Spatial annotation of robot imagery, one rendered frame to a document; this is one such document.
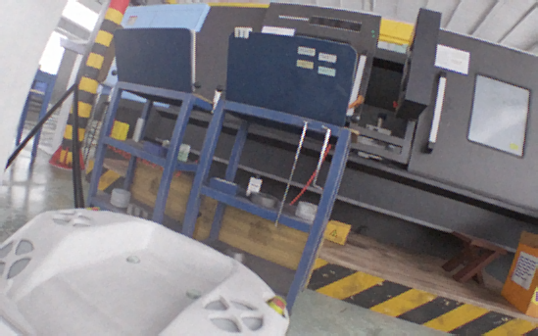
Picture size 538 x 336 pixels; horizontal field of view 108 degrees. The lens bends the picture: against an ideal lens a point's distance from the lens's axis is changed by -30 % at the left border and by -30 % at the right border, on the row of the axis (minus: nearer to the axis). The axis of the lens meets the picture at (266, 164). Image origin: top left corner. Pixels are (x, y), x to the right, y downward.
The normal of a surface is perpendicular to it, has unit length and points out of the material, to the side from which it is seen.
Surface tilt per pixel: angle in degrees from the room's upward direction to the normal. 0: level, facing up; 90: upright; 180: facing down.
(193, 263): 68
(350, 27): 87
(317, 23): 87
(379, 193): 90
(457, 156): 87
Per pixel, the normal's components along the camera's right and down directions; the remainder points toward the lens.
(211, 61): -0.29, -0.12
